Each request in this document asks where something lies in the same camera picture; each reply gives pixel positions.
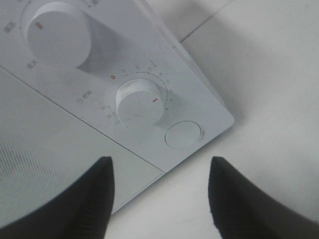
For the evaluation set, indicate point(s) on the white microwave door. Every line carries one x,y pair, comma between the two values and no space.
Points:
44,149

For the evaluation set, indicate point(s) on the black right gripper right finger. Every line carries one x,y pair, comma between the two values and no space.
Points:
240,210

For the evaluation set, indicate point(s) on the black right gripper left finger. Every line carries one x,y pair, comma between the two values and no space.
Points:
82,211

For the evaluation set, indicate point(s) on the upper white power knob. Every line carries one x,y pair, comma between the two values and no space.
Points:
58,34

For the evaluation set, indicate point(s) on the round white door button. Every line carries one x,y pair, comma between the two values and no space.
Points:
183,134

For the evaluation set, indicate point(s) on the white timer knob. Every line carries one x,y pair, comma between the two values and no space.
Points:
139,103

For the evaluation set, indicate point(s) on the white microwave oven body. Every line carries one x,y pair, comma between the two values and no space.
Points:
130,41

